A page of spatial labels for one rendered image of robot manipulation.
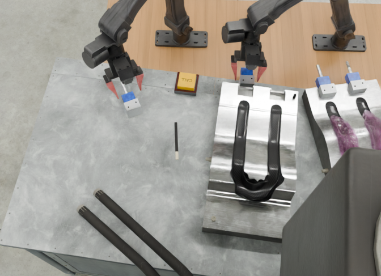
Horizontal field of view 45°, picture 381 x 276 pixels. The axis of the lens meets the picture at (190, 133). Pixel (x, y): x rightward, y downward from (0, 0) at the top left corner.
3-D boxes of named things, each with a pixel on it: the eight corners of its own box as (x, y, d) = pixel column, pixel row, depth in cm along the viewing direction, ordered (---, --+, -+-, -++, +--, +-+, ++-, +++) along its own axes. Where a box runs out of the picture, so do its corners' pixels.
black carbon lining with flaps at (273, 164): (237, 102, 157) (240, 88, 148) (284, 108, 156) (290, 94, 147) (225, 200, 142) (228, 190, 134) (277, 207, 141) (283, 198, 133)
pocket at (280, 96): (268, 93, 160) (270, 87, 157) (283, 94, 160) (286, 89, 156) (267, 104, 158) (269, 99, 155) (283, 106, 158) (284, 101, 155)
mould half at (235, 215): (220, 94, 166) (223, 74, 154) (292, 103, 164) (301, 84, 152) (202, 231, 145) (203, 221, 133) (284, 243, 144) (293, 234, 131)
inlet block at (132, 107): (116, 88, 166) (114, 80, 162) (129, 84, 167) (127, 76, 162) (128, 118, 161) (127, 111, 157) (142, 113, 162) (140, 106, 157)
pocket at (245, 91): (237, 89, 161) (238, 83, 157) (252, 90, 160) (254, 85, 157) (236, 100, 159) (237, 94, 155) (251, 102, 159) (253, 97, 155)
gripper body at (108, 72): (140, 72, 146) (134, 51, 141) (109, 83, 144) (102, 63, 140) (135, 63, 151) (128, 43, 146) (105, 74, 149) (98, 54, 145)
